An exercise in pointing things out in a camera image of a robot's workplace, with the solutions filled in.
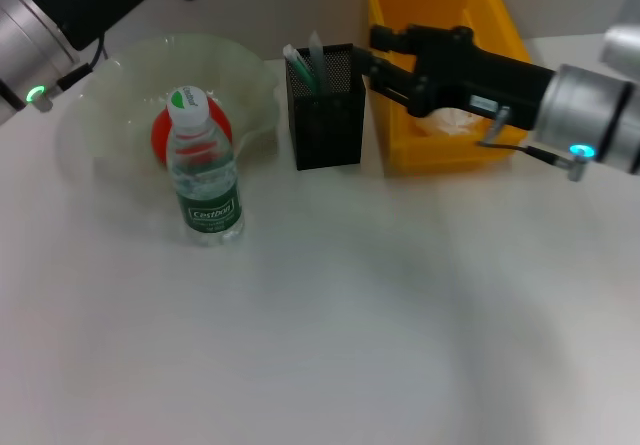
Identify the gripper signal cable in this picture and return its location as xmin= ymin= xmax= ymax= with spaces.
xmin=475 ymin=105 xmax=596 ymax=182
xmin=34 ymin=34 xmax=109 ymax=114

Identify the translucent glass fruit plate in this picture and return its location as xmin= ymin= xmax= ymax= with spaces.
xmin=53 ymin=32 xmax=281 ymax=191

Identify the yellow plastic bin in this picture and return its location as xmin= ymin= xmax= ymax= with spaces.
xmin=362 ymin=0 xmax=532 ymax=172

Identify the clear green-label water bottle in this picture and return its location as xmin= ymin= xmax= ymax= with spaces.
xmin=164 ymin=86 xmax=246 ymax=247

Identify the white paper ball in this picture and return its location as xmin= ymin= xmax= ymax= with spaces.
xmin=413 ymin=107 xmax=489 ymax=137

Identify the right gripper signal cable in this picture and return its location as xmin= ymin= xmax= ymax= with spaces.
xmin=475 ymin=105 xmax=596 ymax=182

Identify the left gripper signal cable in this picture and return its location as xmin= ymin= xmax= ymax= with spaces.
xmin=34 ymin=34 xmax=109 ymax=114

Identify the black mesh pen holder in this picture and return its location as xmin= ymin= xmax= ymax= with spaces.
xmin=283 ymin=43 xmax=366 ymax=171

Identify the gray marker pen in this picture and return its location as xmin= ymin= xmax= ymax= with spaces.
xmin=307 ymin=29 xmax=331 ymax=95

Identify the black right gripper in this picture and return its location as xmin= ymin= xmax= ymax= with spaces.
xmin=352 ymin=23 xmax=557 ymax=132

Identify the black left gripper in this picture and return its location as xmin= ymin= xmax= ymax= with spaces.
xmin=20 ymin=0 xmax=236 ymax=52

